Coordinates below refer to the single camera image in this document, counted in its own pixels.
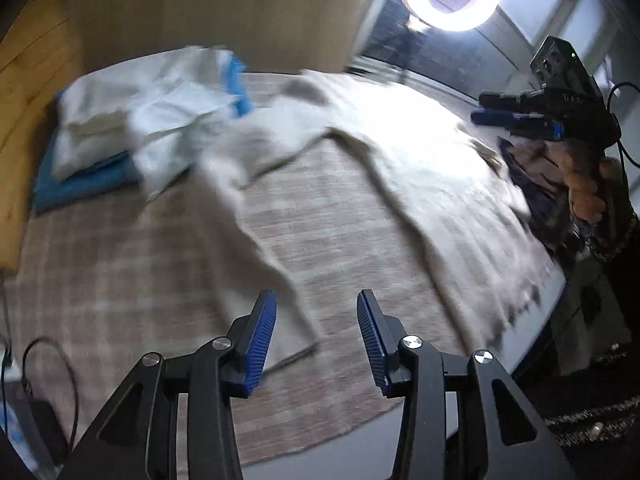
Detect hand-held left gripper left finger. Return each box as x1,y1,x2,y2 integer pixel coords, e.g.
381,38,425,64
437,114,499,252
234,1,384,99
57,289,278,480

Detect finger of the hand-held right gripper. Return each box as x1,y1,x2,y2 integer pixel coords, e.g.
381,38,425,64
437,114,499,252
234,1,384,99
471,109,563,141
479,89,547,111

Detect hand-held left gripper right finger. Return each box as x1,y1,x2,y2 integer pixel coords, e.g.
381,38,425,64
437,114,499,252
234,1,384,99
356,289,578,480

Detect cream knit pants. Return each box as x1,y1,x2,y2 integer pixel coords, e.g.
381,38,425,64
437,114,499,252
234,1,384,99
197,69,561,376

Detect person's right hand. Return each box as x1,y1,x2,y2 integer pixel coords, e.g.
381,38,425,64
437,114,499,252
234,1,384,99
562,147,626,223

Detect dark navy garment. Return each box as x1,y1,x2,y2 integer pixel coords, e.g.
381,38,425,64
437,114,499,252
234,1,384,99
500,142,576,256

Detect pink plaid blanket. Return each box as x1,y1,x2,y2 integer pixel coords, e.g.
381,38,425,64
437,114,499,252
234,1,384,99
10,71,568,453

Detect grey cloth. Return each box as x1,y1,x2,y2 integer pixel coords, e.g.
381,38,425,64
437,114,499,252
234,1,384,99
550,260,632,377

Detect blue striped folded garment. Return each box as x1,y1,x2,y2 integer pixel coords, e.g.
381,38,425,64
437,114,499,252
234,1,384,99
32,57,253,216

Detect black power adapter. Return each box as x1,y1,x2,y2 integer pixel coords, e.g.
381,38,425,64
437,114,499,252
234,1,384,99
10,385,67,467

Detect white folded garment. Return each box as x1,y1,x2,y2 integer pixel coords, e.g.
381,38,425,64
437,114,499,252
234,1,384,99
52,45,238,196

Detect light wood headboard panel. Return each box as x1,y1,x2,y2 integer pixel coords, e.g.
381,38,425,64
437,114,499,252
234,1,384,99
65,0,386,78

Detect pine wood side panel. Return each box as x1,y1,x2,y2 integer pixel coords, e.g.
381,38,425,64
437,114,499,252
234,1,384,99
0,0,83,273

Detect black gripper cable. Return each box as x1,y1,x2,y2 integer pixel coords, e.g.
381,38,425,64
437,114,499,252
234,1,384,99
606,82,640,167

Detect black looped cable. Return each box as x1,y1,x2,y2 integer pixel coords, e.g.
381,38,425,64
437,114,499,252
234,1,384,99
21,337,80,453

